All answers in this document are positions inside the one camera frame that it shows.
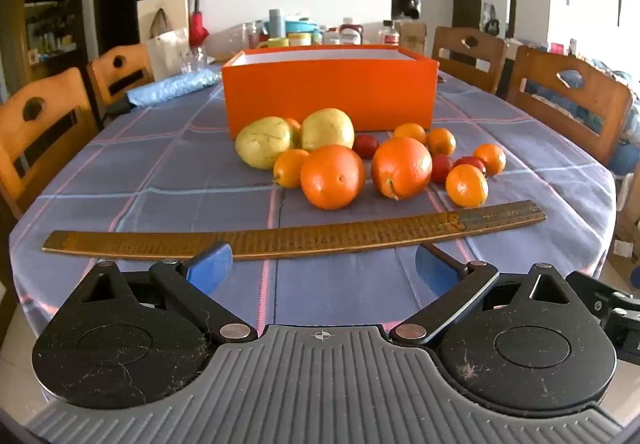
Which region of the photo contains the red umbrella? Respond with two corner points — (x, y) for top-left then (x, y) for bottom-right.
(186, 0), (211, 47)

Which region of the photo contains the brown cardboard box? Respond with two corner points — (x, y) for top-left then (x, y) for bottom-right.
(400, 21), (428, 56)

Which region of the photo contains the teal lidded container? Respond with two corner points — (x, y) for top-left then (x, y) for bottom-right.
(285, 19), (321, 37)

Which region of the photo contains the wooden dining chair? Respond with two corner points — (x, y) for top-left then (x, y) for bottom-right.
(506, 46), (634, 167)
(87, 43), (155, 122)
(431, 26), (508, 95)
(0, 67), (99, 220)

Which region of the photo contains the small red tomato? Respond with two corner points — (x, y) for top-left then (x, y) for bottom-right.
(430, 154), (455, 184)
(454, 156), (487, 175)
(354, 134), (380, 159)

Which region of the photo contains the folded blue umbrella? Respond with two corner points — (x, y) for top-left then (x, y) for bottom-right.
(107, 69), (222, 116)

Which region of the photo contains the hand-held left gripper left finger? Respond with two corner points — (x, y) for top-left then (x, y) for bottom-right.
(65, 242), (259, 345)

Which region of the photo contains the long wooden ruler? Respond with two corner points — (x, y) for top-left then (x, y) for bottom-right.
(42, 200), (547, 259)

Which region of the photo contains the dark hanging bag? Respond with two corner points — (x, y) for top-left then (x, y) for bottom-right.
(482, 4), (502, 37)

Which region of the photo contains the small mandarin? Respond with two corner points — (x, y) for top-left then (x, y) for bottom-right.
(272, 149), (311, 189)
(445, 164), (489, 208)
(426, 128), (457, 157)
(393, 123), (427, 146)
(472, 144), (507, 176)

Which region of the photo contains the red pill bottle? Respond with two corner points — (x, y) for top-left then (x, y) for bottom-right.
(339, 23), (364, 46)

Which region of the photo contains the white printed paper bag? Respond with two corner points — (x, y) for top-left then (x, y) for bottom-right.
(137, 0), (190, 45)

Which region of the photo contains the yellow-green pear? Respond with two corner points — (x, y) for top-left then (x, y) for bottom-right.
(235, 116), (297, 170)
(300, 108), (355, 154)

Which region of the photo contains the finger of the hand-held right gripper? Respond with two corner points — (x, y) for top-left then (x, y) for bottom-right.
(566, 271), (640, 325)

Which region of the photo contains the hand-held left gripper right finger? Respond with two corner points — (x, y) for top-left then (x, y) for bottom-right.
(389, 243), (576, 345)

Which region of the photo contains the orange cardboard box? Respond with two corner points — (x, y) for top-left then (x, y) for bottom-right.
(221, 44), (439, 140)

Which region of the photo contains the clear drinking glass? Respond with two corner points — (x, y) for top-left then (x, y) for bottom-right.
(180, 45), (208, 75)

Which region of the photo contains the large orange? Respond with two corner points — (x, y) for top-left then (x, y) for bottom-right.
(300, 144), (366, 211)
(370, 137), (433, 201)

